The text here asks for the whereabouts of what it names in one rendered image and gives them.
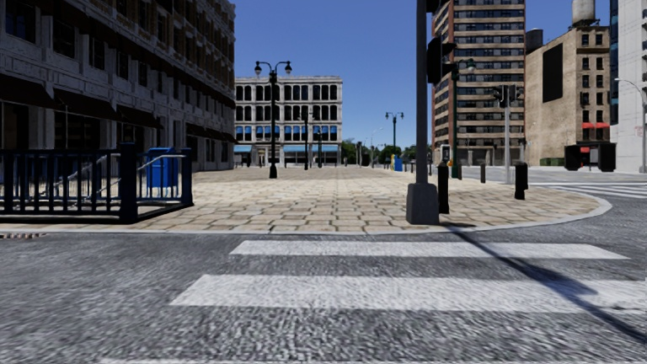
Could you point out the trees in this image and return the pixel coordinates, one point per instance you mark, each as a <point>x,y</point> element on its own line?
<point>376,152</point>

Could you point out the white arched window building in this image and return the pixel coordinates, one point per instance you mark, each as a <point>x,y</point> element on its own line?
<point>298,111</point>

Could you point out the black twin street lamp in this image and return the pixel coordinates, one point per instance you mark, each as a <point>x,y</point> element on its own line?
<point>273,111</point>
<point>394,131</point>

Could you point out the blue booth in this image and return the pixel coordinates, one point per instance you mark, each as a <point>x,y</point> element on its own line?
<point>397,163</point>

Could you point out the traffic light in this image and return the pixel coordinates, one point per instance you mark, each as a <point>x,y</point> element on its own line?
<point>507,126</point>
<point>422,111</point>

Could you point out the blue letter box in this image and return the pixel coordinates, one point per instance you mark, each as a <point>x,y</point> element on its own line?
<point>162,172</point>

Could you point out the dark stairway railing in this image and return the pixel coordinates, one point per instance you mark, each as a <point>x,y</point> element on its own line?
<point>127,182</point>

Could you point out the brown banded tower building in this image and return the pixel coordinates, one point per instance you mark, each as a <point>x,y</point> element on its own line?
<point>485,35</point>

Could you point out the grey stone building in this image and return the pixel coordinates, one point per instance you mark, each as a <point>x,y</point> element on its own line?
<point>126,35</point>

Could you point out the tan brick building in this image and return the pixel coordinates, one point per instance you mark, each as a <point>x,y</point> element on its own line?
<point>571,91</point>

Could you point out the black bus shelter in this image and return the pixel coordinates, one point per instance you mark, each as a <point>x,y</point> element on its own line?
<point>589,156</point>

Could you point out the grey street lamp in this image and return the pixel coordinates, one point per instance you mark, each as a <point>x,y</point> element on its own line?
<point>643,126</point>

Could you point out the pale concrete building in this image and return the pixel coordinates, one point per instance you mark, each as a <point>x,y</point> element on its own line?
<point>629,60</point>

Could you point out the short dark post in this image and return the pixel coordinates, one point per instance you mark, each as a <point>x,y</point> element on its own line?
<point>520,179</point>
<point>482,173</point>
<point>443,187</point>

